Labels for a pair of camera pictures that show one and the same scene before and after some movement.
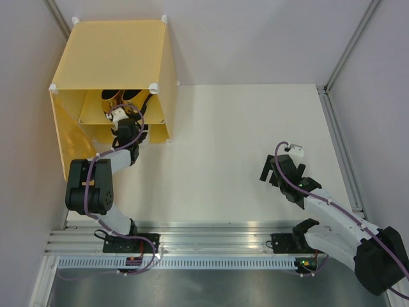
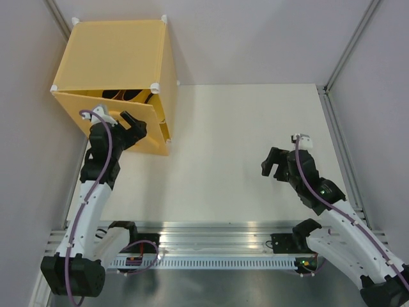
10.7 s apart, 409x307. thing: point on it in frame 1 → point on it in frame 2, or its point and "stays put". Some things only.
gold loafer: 110,99 stays put
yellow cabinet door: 74,142 → 154,140
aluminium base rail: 151,240 stays put
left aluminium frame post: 58,18 stays put
